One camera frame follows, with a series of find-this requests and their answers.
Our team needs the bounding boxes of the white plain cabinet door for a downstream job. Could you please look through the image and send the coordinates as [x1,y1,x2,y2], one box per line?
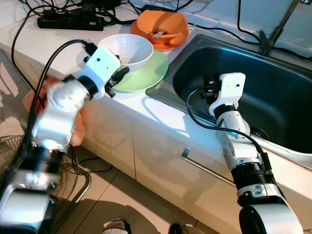
[80,100,137,180]

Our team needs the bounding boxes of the black standing fan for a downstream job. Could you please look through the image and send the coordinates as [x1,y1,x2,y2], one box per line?
[0,136,92,232]

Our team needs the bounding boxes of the black power strip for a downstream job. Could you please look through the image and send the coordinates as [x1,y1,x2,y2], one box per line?
[37,10,105,31]

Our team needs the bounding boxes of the red plastic bag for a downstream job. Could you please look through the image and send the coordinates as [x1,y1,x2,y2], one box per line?
[22,78,86,147]

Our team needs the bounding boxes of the black floor cable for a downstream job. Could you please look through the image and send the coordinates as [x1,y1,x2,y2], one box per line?
[73,155,113,174]

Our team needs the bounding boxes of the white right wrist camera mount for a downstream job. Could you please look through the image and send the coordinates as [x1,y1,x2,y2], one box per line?
[209,73,247,117]

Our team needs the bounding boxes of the orange bowl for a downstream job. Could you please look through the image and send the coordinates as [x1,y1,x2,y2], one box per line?
[136,11,189,45]

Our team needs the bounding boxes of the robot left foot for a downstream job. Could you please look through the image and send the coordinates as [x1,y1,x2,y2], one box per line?
[102,219,132,234]

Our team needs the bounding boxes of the black hanging cable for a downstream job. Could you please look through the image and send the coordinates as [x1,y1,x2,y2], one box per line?
[236,0,261,45]

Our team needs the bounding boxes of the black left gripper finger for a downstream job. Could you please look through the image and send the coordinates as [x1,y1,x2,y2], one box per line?
[112,66,131,83]

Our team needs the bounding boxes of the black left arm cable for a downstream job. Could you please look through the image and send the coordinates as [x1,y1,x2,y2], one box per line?
[0,39,98,195]

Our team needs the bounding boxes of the stainless steel sink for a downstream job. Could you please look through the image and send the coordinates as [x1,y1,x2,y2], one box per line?
[146,33,312,169]

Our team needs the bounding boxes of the black cable behind sink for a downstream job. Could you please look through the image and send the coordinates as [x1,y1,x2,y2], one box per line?
[187,23,312,61]

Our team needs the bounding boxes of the white bowl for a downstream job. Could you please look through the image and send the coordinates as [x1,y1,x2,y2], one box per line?
[97,34,155,71]

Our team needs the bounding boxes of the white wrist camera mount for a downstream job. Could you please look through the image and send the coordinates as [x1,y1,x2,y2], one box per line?
[209,73,247,117]
[77,46,122,100]

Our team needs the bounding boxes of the silver cutlery piece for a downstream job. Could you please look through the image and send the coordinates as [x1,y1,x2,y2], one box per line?
[143,29,182,39]

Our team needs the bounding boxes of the silver sink cabinet handle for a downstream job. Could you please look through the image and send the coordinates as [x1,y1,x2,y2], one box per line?
[180,149,235,186]

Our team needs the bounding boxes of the white sink cabinet door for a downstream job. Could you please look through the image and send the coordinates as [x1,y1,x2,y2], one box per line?
[131,116,312,234]

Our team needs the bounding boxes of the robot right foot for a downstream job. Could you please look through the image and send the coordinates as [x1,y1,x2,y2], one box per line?
[168,223,193,234]

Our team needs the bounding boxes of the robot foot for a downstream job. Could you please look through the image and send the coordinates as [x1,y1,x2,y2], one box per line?
[168,223,193,234]
[102,219,132,234]

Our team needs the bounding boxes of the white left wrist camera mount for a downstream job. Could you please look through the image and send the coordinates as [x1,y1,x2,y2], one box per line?
[77,46,122,100]

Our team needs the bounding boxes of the light green plate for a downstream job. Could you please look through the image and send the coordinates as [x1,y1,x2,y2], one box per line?
[112,49,170,93]

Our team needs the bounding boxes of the long black power cable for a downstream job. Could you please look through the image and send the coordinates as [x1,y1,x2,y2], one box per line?
[11,10,54,98]

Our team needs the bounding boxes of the orange plate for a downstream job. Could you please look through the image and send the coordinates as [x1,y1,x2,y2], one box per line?
[130,24,189,51]

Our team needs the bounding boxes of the dark metal faucet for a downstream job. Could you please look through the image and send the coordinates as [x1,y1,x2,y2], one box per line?
[258,0,312,55]

